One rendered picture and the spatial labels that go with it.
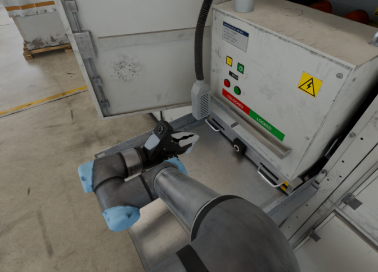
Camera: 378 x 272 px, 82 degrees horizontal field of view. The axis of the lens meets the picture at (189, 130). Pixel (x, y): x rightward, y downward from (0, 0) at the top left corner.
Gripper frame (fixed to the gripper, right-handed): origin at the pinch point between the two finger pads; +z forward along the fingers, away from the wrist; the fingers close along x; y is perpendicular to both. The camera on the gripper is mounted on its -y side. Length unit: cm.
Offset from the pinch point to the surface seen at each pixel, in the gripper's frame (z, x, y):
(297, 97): 20.6, 15.1, -18.8
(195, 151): 12.2, -11.1, 23.3
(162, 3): 9, -44, -29
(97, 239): -33, -38, 115
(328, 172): 39, 30, 8
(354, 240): 40, 49, 24
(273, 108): 22.6, 8.9, -10.6
